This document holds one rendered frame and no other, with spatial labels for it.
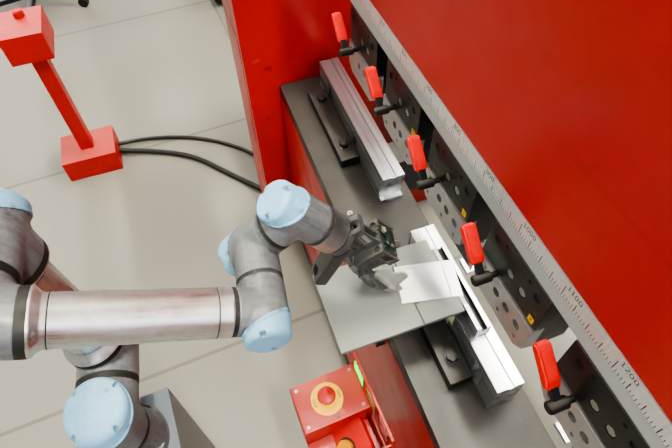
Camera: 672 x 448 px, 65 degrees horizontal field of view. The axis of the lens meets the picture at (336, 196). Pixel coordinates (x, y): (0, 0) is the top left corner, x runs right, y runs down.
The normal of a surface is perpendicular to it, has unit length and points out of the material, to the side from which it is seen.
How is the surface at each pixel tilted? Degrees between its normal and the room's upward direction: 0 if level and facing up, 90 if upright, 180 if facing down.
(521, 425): 0
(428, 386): 0
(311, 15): 90
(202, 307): 25
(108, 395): 7
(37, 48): 90
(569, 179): 90
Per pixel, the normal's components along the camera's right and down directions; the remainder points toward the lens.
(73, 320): 0.39, -0.22
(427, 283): -0.02, -0.62
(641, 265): -0.94, 0.27
